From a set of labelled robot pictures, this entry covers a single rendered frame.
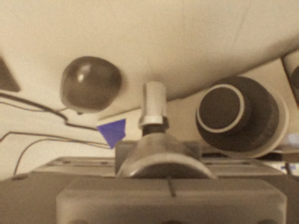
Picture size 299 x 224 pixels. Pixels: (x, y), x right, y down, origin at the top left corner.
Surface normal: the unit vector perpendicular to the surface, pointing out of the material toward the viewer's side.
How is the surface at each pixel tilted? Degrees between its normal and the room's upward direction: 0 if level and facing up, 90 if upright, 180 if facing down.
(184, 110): 90
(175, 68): 0
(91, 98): 25
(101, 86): 45
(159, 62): 0
